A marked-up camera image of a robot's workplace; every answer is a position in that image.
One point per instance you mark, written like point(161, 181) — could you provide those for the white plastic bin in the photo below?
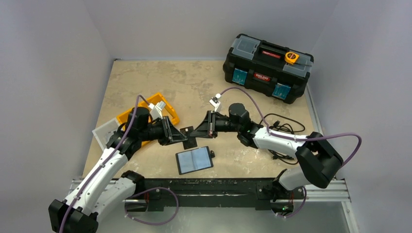
point(103, 133)

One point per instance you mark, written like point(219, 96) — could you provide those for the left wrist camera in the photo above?
point(156, 110)

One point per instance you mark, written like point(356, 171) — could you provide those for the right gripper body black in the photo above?
point(212, 123)

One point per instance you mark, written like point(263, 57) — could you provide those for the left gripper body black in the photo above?
point(156, 131)

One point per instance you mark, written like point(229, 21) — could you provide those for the black plastic toolbox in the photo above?
point(260, 66)

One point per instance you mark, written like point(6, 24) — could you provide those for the orange tape measure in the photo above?
point(291, 57)

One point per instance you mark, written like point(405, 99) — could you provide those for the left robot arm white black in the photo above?
point(88, 205)

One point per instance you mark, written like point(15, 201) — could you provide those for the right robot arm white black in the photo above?
point(318, 161)

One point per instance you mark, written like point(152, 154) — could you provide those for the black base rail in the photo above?
point(257, 193)

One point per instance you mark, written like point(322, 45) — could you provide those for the yellow plastic bin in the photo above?
point(165, 107)

